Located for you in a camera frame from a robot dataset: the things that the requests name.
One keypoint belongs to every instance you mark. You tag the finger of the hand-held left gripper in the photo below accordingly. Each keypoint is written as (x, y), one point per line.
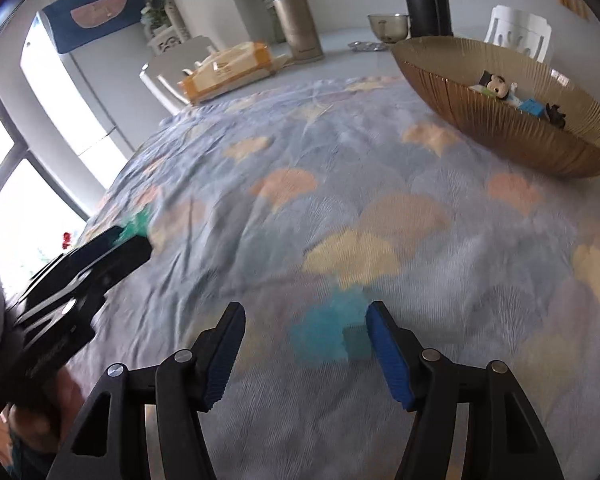
(115, 265)
(87, 250)

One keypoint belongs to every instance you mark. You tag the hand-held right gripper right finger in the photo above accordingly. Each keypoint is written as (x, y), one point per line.
(390, 355)

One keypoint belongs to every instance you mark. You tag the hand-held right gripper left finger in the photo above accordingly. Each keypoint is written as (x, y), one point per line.
(225, 355)

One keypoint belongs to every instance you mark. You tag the green toy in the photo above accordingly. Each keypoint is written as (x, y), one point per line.
(139, 224)

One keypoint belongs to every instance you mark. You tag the amber glass bowl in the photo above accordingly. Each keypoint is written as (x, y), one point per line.
(480, 120)

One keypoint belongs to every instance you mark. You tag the light blue toy block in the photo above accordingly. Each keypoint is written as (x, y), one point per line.
(531, 108)

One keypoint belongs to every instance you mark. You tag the small black toy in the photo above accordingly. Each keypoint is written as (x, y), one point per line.
(556, 116)

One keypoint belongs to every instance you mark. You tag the person's left hand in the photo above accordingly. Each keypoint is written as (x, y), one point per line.
(35, 425)

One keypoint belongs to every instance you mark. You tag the small red flower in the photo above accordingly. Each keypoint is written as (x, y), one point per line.
(66, 240)

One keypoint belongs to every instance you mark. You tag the large dark framed window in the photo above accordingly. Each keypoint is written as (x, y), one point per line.
(10, 160)

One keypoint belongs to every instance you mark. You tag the white refrigerator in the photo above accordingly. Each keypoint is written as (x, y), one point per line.
(80, 95)

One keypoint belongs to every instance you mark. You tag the printed blue blanket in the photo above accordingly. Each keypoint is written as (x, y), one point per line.
(330, 200)

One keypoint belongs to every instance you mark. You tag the white chair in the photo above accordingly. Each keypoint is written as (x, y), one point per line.
(520, 27)
(165, 80)

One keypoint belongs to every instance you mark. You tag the orange tissue pack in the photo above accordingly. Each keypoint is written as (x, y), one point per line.
(225, 72)

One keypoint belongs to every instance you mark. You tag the white ornate stand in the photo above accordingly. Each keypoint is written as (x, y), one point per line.
(170, 35)

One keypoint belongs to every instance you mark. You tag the blue fridge cover cloth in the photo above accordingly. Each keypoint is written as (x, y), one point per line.
(90, 10)

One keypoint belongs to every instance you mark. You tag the blue artificial flowers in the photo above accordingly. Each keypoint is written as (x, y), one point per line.
(154, 2)

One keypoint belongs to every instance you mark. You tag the gold thermos flask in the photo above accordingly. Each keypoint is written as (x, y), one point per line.
(295, 20)

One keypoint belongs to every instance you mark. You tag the small metal bowl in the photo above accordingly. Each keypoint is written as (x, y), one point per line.
(387, 27)

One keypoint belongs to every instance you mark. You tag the orange wall notes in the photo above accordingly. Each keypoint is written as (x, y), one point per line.
(572, 2)

